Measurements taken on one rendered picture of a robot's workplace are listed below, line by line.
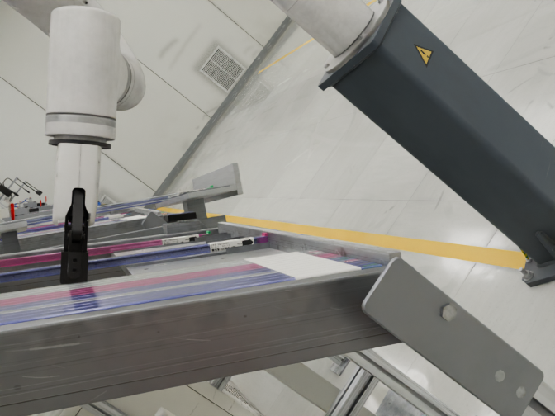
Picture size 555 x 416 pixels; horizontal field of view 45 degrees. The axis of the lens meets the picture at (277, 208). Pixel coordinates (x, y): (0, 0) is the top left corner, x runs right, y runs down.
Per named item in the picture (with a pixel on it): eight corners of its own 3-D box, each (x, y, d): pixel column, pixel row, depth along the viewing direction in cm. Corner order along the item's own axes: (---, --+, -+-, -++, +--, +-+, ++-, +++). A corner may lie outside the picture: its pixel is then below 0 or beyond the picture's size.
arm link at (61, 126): (46, 119, 86) (45, 142, 87) (45, 111, 78) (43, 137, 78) (113, 125, 89) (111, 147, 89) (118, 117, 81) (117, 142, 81)
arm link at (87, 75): (74, 122, 89) (30, 112, 80) (79, 24, 89) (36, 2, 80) (131, 124, 87) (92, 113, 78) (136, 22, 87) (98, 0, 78)
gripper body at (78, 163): (49, 136, 87) (45, 222, 87) (48, 129, 77) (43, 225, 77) (108, 140, 89) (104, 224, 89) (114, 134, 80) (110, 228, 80)
